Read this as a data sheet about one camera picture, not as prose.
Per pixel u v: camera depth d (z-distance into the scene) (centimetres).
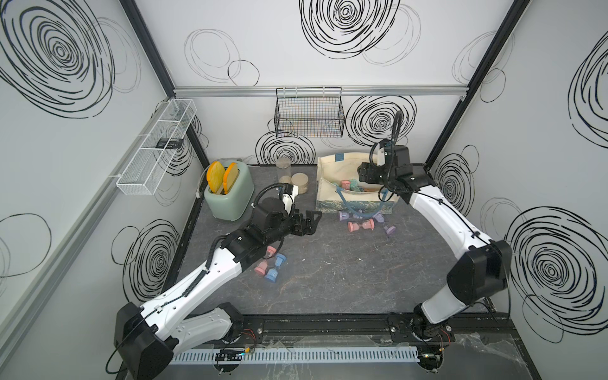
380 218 98
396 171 62
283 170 103
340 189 85
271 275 82
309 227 63
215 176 89
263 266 85
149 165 74
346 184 100
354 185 102
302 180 106
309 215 63
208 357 69
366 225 96
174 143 79
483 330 75
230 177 89
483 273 43
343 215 99
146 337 37
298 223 62
